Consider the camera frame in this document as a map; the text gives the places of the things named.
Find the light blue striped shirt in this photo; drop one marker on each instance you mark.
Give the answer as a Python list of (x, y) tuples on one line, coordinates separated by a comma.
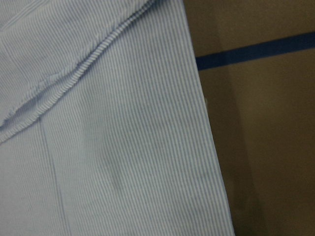
[(104, 129)]

